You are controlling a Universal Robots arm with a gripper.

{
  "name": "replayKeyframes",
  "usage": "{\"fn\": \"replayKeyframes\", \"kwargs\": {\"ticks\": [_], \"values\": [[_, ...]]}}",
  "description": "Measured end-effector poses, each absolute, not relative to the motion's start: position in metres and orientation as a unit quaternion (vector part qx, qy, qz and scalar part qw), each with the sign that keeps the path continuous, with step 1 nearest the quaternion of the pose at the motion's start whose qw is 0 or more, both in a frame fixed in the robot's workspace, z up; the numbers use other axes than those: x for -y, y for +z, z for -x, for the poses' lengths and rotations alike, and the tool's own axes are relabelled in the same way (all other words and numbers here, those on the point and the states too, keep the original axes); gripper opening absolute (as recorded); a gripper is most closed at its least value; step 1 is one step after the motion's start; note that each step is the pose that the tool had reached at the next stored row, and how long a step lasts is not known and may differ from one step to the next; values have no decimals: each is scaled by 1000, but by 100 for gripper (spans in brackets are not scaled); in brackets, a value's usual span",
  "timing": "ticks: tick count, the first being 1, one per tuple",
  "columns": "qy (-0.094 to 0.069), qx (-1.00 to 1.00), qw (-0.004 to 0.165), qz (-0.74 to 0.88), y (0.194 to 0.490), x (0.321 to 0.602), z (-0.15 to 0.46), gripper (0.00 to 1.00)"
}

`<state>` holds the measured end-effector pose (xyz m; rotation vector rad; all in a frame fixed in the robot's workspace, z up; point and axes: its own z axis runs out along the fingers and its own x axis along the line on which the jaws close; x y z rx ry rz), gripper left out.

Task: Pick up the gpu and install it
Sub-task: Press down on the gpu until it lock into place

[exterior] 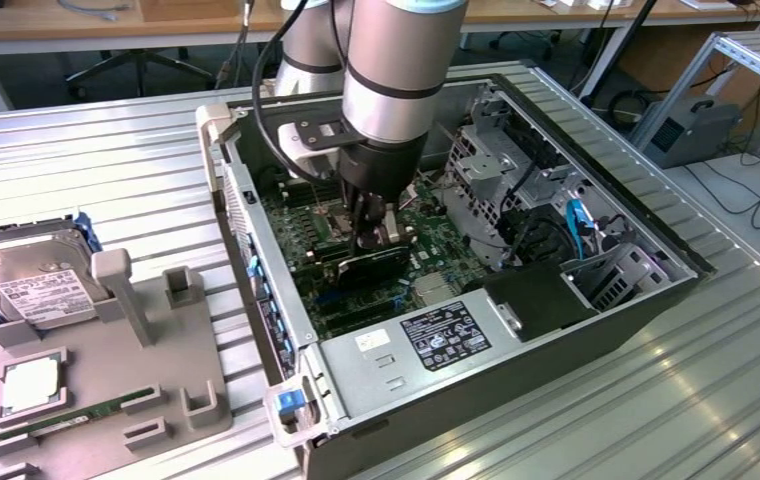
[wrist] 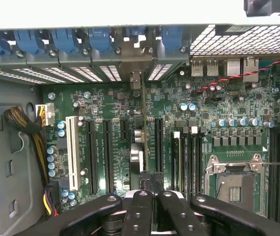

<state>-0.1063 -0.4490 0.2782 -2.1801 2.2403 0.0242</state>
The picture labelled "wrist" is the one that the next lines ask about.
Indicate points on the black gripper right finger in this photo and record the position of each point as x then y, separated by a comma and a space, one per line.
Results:
176, 216

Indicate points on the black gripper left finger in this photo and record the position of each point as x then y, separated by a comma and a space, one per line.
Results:
137, 214

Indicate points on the long black expansion slot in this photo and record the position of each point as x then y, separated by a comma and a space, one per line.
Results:
159, 145
92, 157
108, 157

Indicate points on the metal CPU socket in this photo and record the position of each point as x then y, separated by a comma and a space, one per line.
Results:
235, 182

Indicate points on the short black expansion slot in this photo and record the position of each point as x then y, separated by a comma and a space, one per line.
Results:
124, 129

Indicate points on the white expansion slot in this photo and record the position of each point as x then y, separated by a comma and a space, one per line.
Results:
72, 147

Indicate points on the thin metal locking lever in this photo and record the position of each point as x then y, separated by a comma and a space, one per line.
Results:
277, 163

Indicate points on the green motherboard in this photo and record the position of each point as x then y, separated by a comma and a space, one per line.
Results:
204, 105

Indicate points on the white power connector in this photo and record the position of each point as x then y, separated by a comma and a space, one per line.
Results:
47, 115

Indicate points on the silver USB port block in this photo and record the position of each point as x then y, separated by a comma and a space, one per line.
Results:
197, 68
212, 67

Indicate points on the silver video port block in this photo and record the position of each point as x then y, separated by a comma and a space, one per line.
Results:
234, 67

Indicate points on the silver network port block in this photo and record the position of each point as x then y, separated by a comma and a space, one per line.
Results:
251, 70

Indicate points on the open black PC case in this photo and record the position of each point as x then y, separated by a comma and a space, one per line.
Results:
44, 60

